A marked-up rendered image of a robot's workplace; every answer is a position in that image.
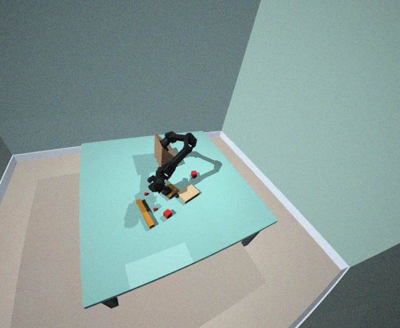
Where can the orange long bar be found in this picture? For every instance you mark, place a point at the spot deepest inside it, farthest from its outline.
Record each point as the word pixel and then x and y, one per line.
pixel 145 213

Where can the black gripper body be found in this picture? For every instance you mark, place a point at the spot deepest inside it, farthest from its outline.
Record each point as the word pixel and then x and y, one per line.
pixel 166 191

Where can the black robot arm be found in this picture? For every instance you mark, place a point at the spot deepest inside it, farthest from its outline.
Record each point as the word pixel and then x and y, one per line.
pixel 169 167

